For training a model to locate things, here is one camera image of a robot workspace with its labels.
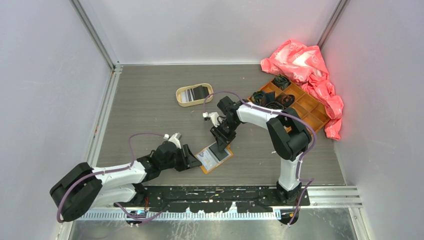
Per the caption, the pink plastic bag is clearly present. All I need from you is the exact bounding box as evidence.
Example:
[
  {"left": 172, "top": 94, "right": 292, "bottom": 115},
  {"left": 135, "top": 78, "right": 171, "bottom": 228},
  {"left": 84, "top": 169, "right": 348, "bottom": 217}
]
[{"left": 260, "top": 39, "right": 344, "bottom": 141}]

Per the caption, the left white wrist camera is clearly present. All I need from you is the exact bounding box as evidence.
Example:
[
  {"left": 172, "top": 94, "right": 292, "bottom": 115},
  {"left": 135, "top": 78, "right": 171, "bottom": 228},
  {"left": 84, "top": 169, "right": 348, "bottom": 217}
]
[{"left": 163, "top": 132, "right": 182, "bottom": 149}]

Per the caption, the orange compartment organizer box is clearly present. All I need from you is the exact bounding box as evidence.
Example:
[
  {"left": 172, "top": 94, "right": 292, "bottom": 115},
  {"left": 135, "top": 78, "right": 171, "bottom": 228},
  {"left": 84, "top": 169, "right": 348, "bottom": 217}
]
[{"left": 257, "top": 81, "right": 330, "bottom": 132}]

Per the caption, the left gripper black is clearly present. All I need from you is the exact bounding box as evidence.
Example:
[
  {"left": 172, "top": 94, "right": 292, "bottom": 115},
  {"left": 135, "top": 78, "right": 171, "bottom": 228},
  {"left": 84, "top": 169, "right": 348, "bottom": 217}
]
[{"left": 160, "top": 144, "right": 202, "bottom": 172}]

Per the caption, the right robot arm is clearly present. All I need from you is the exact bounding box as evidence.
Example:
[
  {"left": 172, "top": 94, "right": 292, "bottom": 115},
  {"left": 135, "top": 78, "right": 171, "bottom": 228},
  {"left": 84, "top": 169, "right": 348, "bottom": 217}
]
[{"left": 202, "top": 96, "right": 313, "bottom": 206}]

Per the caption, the dark rolled item left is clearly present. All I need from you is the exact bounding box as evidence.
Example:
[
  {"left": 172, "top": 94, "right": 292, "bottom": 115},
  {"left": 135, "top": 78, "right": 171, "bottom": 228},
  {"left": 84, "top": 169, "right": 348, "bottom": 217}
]
[{"left": 249, "top": 90, "right": 276, "bottom": 107}]

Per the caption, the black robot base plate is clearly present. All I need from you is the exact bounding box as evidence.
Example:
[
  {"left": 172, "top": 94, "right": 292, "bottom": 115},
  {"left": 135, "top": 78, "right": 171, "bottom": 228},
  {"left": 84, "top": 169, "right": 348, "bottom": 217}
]
[{"left": 121, "top": 185, "right": 310, "bottom": 213}]

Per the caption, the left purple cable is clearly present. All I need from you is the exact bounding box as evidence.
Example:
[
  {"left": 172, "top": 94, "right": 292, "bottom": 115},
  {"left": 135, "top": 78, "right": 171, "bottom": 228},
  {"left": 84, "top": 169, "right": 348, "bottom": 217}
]
[{"left": 56, "top": 132, "right": 170, "bottom": 224}]

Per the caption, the stack of striped cards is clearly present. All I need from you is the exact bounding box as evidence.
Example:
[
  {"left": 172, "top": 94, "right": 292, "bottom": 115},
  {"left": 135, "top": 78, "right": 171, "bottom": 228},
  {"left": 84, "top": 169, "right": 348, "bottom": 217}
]
[{"left": 180, "top": 88, "right": 196, "bottom": 103}]

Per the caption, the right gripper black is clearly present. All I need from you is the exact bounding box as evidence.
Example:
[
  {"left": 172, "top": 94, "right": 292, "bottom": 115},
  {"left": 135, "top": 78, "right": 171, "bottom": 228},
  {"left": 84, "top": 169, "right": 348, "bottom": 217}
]
[{"left": 210, "top": 118, "right": 241, "bottom": 153}]

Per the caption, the orange card holder wallet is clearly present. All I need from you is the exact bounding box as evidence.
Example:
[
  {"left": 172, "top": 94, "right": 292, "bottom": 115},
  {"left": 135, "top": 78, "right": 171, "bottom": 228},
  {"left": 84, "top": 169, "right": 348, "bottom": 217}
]
[{"left": 194, "top": 143, "right": 234, "bottom": 175}]

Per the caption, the dark rolled item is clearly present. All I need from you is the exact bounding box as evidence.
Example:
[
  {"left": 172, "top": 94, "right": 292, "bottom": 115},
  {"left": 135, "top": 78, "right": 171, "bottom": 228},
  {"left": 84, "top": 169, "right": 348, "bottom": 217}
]
[
  {"left": 249, "top": 90, "right": 276, "bottom": 107},
  {"left": 272, "top": 74, "right": 291, "bottom": 91},
  {"left": 275, "top": 94, "right": 296, "bottom": 108},
  {"left": 264, "top": 101, "right": 285, "bottom": 110}
]

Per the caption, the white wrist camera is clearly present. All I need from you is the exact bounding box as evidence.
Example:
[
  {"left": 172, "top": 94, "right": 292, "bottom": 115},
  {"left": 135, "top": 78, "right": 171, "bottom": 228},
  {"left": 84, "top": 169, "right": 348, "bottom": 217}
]
[
  {"left": 163, "top": 132, "right": 182, "bottom": 149},
  {"left": 202, "top": 112, "right": 220, "bottom": 127}
]

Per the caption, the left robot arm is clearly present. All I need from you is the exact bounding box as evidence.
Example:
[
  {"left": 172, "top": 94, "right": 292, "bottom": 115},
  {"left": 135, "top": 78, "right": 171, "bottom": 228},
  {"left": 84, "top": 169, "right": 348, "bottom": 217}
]
[{"left": 49, "top": 141, "right": 202, "bottom": 223}]

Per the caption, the beige oval tray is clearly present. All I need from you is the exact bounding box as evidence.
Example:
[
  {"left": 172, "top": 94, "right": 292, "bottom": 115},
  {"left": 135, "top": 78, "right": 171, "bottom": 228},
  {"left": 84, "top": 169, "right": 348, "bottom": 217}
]
[{"left": 175, "top": 83, "right": 214, "bottom": 107}]

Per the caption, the dark rolled item lower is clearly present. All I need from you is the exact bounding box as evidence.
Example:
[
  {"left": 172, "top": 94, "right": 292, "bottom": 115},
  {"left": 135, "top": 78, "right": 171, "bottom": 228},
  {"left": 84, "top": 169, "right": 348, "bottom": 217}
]
[{"left": 264, "top": 101, "right": 285, "bottom": 110}]

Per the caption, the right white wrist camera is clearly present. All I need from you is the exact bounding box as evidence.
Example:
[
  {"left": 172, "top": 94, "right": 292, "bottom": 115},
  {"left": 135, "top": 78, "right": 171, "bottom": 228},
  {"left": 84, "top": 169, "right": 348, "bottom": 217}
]
[{"left": 202, "top": 112, "right": 220, "bottom": 127}]

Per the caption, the dark rolled item right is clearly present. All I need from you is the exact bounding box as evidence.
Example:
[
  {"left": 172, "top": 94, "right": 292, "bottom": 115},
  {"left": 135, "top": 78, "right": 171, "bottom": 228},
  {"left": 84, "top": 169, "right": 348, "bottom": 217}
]
[{"left": 275, "top": 94, "right": 296, "bottom": 108}]

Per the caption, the dark rolled item upper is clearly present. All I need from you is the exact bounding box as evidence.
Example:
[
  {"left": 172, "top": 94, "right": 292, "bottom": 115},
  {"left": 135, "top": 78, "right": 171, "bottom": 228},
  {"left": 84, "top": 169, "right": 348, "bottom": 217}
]
[{"left": 272, "top": 74, "right": 291, "bottom": 91}]

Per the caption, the aluminium front rail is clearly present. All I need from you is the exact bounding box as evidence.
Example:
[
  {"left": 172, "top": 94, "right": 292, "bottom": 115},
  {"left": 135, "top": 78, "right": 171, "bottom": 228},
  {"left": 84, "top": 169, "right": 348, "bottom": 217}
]
[{"left": 77, "top": 185, "right": 363, "bottom": 225}]

